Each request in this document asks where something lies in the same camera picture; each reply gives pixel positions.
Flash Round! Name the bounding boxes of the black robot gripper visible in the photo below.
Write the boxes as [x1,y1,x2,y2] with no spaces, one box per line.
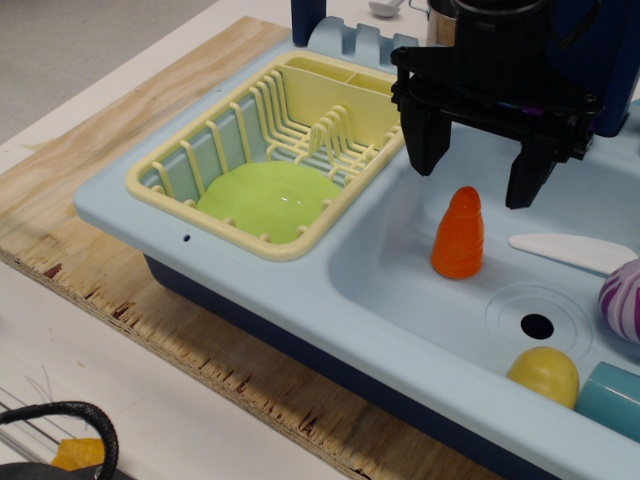
[391,1,603,209]

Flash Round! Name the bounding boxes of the orange toy carrot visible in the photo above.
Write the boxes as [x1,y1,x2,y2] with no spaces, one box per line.
[431,186,484,280]

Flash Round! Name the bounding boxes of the green plastic plate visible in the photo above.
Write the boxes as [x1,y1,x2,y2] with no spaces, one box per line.
[197,161,342,244]

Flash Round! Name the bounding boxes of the silver metal pot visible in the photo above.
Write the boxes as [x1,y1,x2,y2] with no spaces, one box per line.
[409,0,457,47]

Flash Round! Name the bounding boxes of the white plastic knife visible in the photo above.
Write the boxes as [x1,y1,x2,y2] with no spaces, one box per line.
[508,233,639,275]

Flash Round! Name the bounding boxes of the light blue toy sink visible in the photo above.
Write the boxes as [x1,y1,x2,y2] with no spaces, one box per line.
[73,16,640,480]

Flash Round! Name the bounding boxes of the purple white striped ball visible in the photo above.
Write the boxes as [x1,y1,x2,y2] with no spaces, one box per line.
[599,259,639,344]

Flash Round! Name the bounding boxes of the cream dish drying rack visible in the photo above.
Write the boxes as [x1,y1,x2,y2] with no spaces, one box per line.
[126,51,404,261]

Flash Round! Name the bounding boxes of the yellow toy lemon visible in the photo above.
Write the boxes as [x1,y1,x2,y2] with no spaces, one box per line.
[507,346,580,409]

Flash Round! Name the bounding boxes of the teal plastic cup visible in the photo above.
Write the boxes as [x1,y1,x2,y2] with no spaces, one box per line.
[574,362,639,442]

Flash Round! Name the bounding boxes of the plywood base board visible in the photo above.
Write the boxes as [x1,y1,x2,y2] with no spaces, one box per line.
[1,11,490,479]

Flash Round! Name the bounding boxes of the orange yellow scrap piece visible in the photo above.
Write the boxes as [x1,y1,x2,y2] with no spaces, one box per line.
[51,438,105,471]

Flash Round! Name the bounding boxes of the black braided cable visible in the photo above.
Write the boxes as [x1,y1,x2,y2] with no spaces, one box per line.
[0,400,120,480]

